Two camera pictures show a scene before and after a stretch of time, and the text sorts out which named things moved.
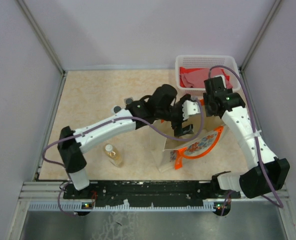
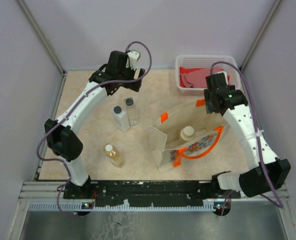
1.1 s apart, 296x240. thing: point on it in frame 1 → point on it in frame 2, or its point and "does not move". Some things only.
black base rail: [148, 194] does not move
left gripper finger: [180, 131] → [134, 85]
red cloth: [190, 77] does not move
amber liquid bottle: [114, 155] does not move
